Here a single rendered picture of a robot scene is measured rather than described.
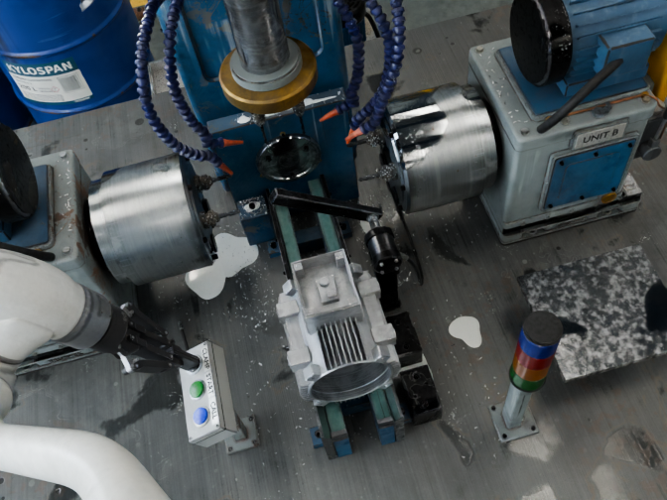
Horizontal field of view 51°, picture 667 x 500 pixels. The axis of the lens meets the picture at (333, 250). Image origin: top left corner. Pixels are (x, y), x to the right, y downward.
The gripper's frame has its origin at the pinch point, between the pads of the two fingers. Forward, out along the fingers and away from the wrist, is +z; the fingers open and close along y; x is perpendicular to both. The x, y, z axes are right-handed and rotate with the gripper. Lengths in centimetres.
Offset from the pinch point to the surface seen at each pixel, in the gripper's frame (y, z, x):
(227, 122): 49, 3, -18
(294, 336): 0.2, 11.5, -17.1
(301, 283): 7.7, 8.3, -22.5
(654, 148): 23, 48, -91
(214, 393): -7.1, 4.0, -3.4
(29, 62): 164, 29, 71
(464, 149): 28, 23, -58
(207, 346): 2.1, 4.0, -3.4
